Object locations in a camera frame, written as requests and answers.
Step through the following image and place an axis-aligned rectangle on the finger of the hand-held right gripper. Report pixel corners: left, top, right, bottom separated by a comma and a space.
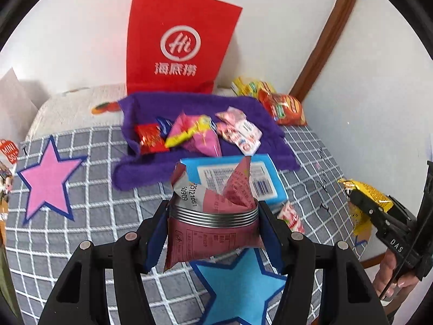
389, 194, 417, 226
348, 190, 389, 234

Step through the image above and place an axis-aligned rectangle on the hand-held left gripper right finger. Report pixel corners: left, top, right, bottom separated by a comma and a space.
257, 200, 381, 325

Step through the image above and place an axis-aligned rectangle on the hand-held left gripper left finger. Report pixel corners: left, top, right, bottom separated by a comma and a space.
37, 200, 170, 325

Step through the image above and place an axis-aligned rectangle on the maroon snack packet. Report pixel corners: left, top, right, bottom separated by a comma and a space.
163, 156, 266, 273

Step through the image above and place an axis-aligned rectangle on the light blue packet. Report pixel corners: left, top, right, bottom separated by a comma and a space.
179, 154, 289, 205

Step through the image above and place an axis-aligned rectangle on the small red snack packet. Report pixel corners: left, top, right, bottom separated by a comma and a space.
135, 123, 170, 154

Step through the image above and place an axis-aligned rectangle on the white pink snowflake snack packet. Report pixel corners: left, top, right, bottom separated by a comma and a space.
233, 118, 263, 156

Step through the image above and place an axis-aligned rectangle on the person's right hand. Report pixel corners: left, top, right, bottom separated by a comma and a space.
374, 251, 423, 298

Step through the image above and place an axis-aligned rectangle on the small pink snack packet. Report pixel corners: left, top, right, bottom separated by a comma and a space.
277, 201, 306, 234

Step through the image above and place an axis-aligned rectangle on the grey checkered quilt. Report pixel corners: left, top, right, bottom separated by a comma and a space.
7, 123, 393, 325

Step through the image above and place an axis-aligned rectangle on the purple towel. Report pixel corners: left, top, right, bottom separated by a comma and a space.
113, 92, 301, 191

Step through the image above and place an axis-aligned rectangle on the pink yellow snack packet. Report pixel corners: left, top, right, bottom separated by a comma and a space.
165, 111, 222, 158

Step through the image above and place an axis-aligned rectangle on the dark blue snack packet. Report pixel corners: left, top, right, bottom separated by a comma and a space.
156, 117, 176, 139

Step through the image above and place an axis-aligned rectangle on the pink twisted snack packet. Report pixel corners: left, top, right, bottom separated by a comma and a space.
216, 106, 249, 143

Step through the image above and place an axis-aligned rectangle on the orange chips bag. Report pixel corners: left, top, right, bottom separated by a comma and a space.
258, 88, 308, 126

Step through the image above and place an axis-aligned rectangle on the yellow chips bag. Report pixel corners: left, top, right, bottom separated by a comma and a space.
231, 76, 276, 97

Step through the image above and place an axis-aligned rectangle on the white fruit-print sheet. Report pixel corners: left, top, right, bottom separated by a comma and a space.
25, 84, 237, 139

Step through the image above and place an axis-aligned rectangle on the printed shopping bag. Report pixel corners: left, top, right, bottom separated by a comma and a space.
0, 138, 21, 224

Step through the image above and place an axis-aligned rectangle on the white paper bag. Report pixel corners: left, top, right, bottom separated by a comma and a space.
0, 68, 38, 132

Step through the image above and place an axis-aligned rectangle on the red paper bag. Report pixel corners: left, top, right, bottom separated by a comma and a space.
126, 0, 243, 95

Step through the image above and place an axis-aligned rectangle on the wooden door frame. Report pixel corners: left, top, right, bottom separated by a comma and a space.
289, 0, 364, 99

